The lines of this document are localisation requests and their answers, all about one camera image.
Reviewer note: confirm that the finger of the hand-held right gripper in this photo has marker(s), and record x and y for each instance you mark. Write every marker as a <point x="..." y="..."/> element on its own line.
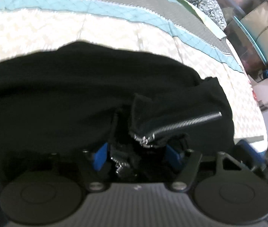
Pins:
<point x="252" y="149"/>

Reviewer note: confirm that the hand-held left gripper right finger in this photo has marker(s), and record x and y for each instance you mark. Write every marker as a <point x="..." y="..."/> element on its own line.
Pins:
<point x="174" y="157"/>

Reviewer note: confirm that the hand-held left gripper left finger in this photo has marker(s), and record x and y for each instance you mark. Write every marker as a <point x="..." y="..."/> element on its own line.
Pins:
<point x="100" y="158"/>

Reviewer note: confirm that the black pants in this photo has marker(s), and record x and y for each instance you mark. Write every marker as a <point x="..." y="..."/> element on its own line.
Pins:
<point x="77" y="87"/>

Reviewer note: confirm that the clear storage bin teal lid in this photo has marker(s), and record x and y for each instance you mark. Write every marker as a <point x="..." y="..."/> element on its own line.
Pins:
<point x="240" y="40"/>

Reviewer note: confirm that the light green sheet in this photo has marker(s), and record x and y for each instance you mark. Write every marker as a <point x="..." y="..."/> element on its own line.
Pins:
<point x="209" y="21"/>

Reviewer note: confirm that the teal grey white quilted blanket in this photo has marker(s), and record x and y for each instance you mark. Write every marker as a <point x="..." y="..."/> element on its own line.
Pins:
<point x="41" y="33"/>

